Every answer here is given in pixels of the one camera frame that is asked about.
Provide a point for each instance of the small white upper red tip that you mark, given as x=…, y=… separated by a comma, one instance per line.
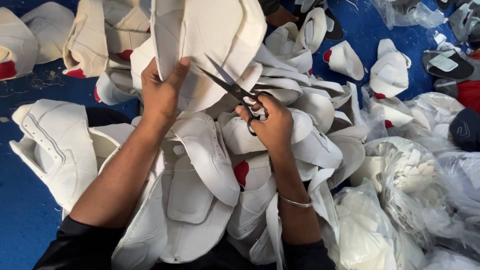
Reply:
x=345, y=60

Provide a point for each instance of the cream shoe upper red patch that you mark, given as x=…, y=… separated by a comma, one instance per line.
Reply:
x=15, y=45

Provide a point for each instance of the plain cream shoe upper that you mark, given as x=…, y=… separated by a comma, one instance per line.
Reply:
x=50, y=30

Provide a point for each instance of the person's right hand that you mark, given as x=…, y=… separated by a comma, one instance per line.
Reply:
x=275, y=125

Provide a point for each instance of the black scissors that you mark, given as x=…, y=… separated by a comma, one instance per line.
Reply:
x=234, y=89

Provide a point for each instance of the white folded shoe upper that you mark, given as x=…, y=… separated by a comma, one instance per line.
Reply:
x=390, y=71

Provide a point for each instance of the cream ribbed shoe piece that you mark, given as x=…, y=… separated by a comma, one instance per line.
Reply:
x=210, y=41

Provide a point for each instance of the heap of white shoe uppers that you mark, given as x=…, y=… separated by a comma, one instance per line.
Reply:
x=210, y=180

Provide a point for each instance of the white and black shoe upper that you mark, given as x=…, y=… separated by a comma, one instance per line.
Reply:
x=318, y=22

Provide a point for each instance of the dark blue shoe piece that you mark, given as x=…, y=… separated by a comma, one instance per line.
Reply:
x=467, y=129

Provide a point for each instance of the person's left hand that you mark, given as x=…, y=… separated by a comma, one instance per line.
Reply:
x=159, y=99

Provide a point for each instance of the large white perforated shoe upper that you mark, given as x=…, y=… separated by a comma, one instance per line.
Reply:
x=56, y=150

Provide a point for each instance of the heap of clear plastic bags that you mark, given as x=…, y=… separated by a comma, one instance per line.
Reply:
x=412, y=187

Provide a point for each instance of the clear plastic bag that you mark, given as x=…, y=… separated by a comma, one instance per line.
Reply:
x=408, y=13

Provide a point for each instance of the silver bangle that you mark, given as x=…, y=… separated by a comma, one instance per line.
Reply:
x=296, y=203

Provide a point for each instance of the heap of grey shoe uppers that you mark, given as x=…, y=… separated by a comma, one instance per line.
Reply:
x=452, y=56

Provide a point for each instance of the loose thread tangle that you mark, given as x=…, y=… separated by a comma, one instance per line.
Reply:
x=47, y=79

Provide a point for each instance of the red fabric piece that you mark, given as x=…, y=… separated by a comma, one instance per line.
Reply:
x=470, y=95

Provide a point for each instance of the cream stitched shoe upper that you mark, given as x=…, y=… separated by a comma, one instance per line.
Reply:
x=93, y=37

